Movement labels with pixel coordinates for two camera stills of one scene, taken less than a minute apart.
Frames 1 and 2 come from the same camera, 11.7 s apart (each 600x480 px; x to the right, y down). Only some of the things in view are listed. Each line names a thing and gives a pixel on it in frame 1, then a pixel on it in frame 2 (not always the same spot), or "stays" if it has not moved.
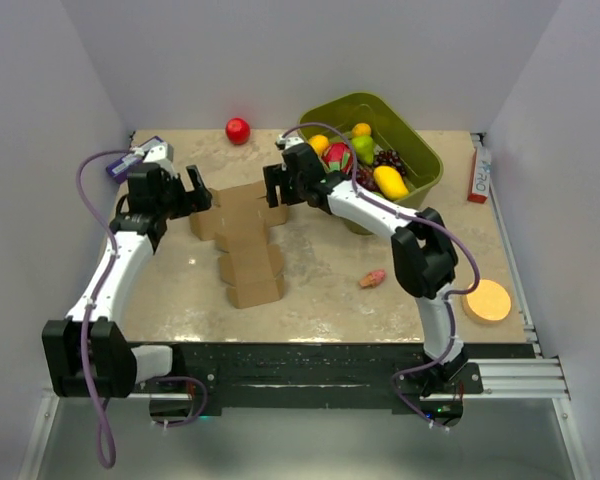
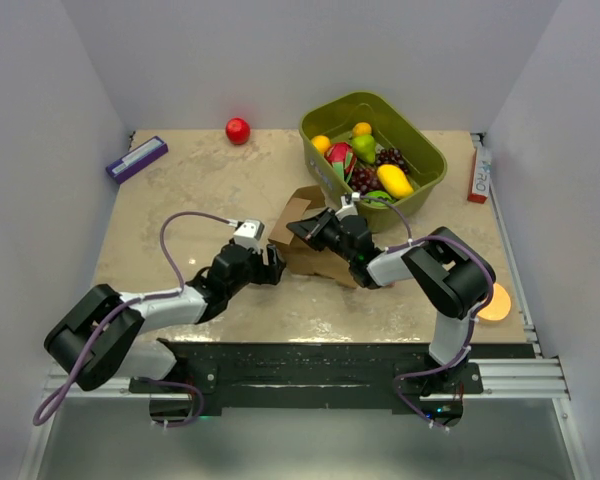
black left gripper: x=193 y=201 → x=275 y=266
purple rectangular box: x=119 y=169 stays
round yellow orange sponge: x=488 y=304 stays
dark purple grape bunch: x=389 y=158 stays
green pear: x=363 y=146 stays
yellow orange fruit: x=319 y=143 stays
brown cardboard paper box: x=239 y=219 → x=300 y=254
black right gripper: x=276 y=175 → x=312 y=229
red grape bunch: x=366 y=178 stays
